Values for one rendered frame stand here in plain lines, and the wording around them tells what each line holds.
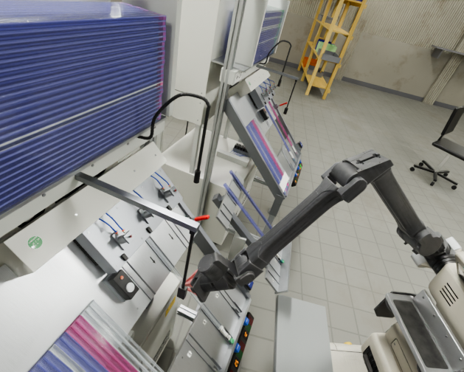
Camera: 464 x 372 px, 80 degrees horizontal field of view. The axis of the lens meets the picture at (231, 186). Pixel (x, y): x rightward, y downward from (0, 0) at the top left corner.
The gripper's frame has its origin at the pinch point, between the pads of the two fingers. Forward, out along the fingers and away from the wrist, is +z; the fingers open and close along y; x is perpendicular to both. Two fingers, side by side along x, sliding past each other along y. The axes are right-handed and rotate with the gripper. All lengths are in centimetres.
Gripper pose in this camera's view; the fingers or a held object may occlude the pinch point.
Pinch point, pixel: (185, 285)
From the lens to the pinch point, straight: 98.5
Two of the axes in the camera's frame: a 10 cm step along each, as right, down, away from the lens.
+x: 5.1, 8.1, 3.0
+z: -7.9, 2.9, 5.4
